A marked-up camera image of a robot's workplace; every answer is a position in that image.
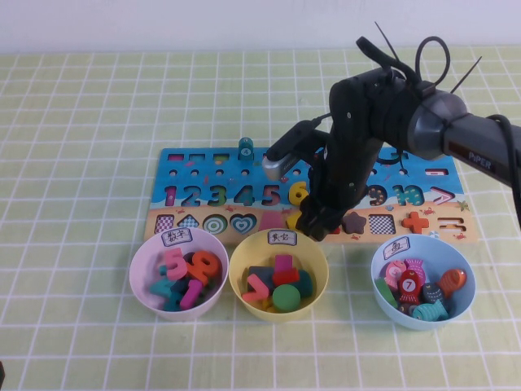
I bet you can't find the black straight zip tie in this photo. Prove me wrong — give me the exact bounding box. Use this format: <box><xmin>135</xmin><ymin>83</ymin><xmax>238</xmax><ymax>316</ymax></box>
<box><xmin>374</xmin><ymin>22</ymin><xmax>408</xmax><ymax>77</ymax></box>
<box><xmin>449</xmin><ymin>56</ymin><xmax>484</xmax><ymax>94</ymax></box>

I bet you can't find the green wooden fish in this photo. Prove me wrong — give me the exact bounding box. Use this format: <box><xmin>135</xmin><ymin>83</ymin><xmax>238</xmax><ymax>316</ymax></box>
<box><xmin>374</xmin><ymin>277</ymin><xmax>399</xmax><ymax>310</ymax></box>

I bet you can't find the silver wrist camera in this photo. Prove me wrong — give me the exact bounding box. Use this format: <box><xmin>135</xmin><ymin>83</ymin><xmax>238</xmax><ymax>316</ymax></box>
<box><xmin>261</xmin><ymin>120</ymin><xmax>329</xmax><ymax>181</ymax></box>

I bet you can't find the light blue plastic bowl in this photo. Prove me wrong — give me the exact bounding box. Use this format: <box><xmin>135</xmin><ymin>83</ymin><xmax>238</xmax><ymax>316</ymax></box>
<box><xmin>370</xmin><ymin>235</ymin><xmax>476</xmax><ymax>332</ymax></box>

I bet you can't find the teal striped wooden fish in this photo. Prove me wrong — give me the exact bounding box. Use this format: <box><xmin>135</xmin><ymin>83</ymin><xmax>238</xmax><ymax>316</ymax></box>
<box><xmin>411</xmin><ymin>299</ymin><xmax>449</xmax><ymax>322</ymax></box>

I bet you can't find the orange wooden number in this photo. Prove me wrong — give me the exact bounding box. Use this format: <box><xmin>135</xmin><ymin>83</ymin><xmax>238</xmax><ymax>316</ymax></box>
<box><xmin>186</xmin><ymin>251</ymin><xmax>223</xmax><ymax>283</ymax></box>

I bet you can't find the paper label on blue bowl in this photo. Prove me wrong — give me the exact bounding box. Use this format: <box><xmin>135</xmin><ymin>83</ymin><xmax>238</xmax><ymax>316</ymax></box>
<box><xmin>382</xmin><ymin>236</ymin><xmax>411</xmax><ymax>260</ymax></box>

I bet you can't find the brown wooden star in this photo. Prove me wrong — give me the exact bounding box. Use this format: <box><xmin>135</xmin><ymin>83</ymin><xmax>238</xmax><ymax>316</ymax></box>
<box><xmin>340</xmin><ymin>211</ymin><xmax>369</xmax><ymax>235</ymax></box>

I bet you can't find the magenta striped wooden fish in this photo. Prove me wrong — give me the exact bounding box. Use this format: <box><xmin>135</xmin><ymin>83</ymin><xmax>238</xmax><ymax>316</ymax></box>
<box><xmin>402</xmin><ymin>257</ymin><xmax>427</xmax><ymax>283</ymax></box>

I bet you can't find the red wooden fish number seven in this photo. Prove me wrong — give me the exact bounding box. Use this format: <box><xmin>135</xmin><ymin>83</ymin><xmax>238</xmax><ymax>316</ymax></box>
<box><xmin>396</xmin><ymin>269</ymin><xmax>421</xmax><ymax>305</ymax></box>

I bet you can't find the magenta wooden square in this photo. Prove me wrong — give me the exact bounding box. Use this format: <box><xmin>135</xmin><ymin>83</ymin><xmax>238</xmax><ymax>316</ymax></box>
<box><xmin>274</xmin><ymin>254</ymin><xmax>296</xmax><ymax>273</ymax></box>

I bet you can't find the green wooden circle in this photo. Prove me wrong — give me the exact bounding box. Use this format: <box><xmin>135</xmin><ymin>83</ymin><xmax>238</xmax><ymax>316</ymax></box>
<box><xmin>271</xmin><ymin>283</ymin><xmax>302</xmax><ymax>313</ymax></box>

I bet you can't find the red wooden rectangle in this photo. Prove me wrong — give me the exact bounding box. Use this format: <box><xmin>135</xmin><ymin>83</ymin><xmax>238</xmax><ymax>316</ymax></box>
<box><xmin>271</xmin><ymin>267</ymin><xmax>301</xmax><ymax>287</ymax></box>

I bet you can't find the pink wooden number five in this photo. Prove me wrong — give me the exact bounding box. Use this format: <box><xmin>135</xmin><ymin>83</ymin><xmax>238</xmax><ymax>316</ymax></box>
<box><xmin>164</xmin><ymin>248</ymin><xmax>189</xmax><ymax>281</ymax></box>

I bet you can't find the black zip tie loop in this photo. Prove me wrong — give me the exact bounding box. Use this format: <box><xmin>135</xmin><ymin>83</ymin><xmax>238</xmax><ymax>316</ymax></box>
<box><xmin>414</xmin><ymin>35</ymin><xmax>451</xmax><ymax>89</ymax></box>

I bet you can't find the paper label on pink bowl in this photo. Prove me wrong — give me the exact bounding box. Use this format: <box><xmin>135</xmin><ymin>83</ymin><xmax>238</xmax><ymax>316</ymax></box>
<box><xmin>161</xmin><ymin>228</ymin><xmax>195</xmax><ymax>248</ymax></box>

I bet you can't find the green checked tablecloth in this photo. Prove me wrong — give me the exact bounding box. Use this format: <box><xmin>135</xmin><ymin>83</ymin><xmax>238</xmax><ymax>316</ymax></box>
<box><xmin>0</xmin><ymin>46</ymin><xmax>521</xmax><ymax>391</ymax></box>

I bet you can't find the paper label on yellow bowl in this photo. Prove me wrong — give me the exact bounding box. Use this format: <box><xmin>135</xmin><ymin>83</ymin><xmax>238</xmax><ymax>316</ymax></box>
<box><xmin>267</xmin><ymin>230</ymin><xmax>297</xmax><ymax>246</ymax></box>

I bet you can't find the pink plastic bowl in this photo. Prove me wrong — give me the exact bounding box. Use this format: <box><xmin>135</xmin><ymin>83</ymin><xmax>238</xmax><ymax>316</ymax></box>
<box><xmin>129</xmin><ymin>232</ymin><xmax>230</xmax><ymax>323</ymax></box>

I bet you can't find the pink wooden fish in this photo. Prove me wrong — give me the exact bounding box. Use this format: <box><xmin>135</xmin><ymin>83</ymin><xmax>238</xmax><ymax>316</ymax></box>
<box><xmin>379</xmin><ymin>260</ymin><xmax>408</xmax><ymax>286</ymax></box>

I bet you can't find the magenta wooden number one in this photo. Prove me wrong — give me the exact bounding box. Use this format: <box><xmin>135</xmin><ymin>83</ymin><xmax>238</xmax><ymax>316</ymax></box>
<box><xmin>179</xmin><ymin>279</ymin><xmax>204</xmax><ymax>310</ymax></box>

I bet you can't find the yellow wooden number six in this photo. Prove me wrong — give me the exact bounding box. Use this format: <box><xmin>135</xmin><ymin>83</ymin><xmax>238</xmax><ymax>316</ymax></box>
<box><xmin>287</xmin><ymin>182</ymin><xmax>310</xmax><ymax>207</ymax></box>

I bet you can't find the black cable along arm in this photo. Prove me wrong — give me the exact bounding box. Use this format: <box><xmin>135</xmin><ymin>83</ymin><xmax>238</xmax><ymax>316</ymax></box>
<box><xmin>486</xmin><ymin>113</ymin><xmax>521</xmax><ymax>229</ymax></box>

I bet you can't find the ocean themed wooden puzzle board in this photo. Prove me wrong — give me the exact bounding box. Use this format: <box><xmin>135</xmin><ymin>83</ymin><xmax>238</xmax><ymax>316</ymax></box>
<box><xmin>142</xmin><ymin>147</ymin><xmax>480</xmax><ymax>245</ymax></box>

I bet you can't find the orange wooden fish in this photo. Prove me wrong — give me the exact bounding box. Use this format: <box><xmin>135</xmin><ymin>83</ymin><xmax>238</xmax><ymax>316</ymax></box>
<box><xmin>436</xmin><ymin>267</ymin><xmax>468</xmax><ymax>299</ymax></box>

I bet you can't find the dark navy wooden fish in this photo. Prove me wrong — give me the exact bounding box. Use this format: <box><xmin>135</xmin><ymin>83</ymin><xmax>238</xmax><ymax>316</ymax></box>
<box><xmin>419</xmin><ymin>282</ymin><xmax>444</xmax><ymax>305</ymax></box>

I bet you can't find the teal wooden number four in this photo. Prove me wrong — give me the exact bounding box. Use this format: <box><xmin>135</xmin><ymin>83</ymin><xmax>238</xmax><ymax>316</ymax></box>
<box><xmin>148</xmin><ymin>276</ymin><xmax>182</xmax><ymax>312</ymax></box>

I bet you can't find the orange wooden plus sign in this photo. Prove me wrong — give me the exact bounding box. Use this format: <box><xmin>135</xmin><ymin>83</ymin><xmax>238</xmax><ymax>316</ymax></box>
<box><xmin>401</xmin><ymin>211</ymin><xmax>431</xmax><ymax>235</ymax></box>

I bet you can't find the yellow plastic bowl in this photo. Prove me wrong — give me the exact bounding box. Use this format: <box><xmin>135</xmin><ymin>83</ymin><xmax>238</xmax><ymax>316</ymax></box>
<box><xmin>228</xmin><ymin>230</ymin><xmax>329</xmax><ymax>325</ymax></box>

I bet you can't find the pink wooden greater-than sign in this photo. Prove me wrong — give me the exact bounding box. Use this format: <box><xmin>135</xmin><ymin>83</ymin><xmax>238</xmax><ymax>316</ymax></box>
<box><xmin>242</xmin><ymin>273</ymin><xmax>271</xmax><ymax>303</ymax></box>

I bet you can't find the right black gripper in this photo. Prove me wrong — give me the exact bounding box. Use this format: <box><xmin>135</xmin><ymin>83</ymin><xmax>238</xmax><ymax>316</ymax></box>
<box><xmin>296</xmin><ymin>129</ymin><xmax>383</xmax><ymax>242</ymax></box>

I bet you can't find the slate blue wooden piece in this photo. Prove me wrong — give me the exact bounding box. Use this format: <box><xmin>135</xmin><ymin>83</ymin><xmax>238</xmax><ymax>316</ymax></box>
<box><xmin>247</xmin><ymin>266</ymin><xmax>274</xmax><ymax>286</ymax></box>

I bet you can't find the teal wooden shape piece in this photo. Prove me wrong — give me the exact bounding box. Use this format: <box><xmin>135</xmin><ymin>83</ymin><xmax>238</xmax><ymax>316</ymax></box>
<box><xmin>296</xmin><ymin>269</ymin><xmax>314</xmax><ymax>297</ymax></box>

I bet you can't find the pink wooden trapezoid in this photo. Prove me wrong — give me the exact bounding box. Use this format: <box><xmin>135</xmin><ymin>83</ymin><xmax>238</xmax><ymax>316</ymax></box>
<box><xmin>259</xmin><ymin>211</ymin><xmax>283</xmax><ymax>233</ymax></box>

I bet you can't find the thick black wrist cable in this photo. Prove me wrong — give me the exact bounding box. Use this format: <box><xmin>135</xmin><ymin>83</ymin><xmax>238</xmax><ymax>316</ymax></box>
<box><xmin>356</xmin><ymin>35</ymin><xmax>408</xmax><ymax>78</ymax></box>

